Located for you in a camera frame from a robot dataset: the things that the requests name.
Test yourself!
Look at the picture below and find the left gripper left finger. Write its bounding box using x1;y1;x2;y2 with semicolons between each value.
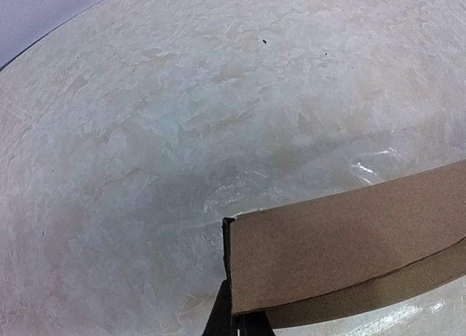
202;280;233;336

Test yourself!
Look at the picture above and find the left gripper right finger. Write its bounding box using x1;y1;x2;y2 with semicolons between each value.
237;311;274;336

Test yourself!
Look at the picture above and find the brown cardboard box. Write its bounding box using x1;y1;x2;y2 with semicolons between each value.
224;161;465;329

